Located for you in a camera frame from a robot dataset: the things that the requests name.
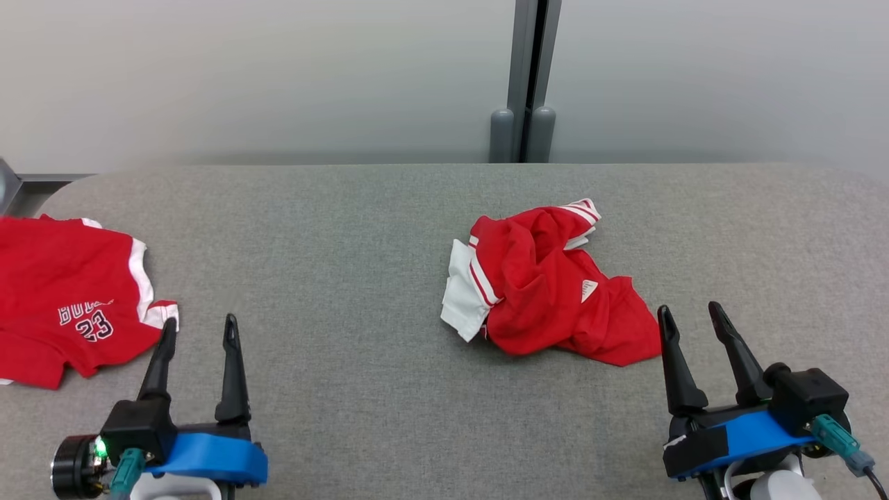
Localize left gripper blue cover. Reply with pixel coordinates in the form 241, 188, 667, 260
52, 313, 269, 500

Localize left camera cable teal plug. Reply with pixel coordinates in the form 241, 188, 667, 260
108, 448, 148, 500

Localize grey metal floor rail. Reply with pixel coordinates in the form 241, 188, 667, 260
0, 158, 94, 216

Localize red shorts white side stripe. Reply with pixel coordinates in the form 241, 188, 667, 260
0, 214, 180, 390

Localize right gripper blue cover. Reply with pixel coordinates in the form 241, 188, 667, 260
657, 301, 851, 500

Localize grey cylindrical post bumper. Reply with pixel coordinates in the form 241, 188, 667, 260
489, 108, 515, 164
526, 106, 556, 164

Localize red jersey shirt white sleeves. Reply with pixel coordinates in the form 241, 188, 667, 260
440, 198, 663, 367

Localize grey metal wall post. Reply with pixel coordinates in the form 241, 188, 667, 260
506, 0, 562, 164

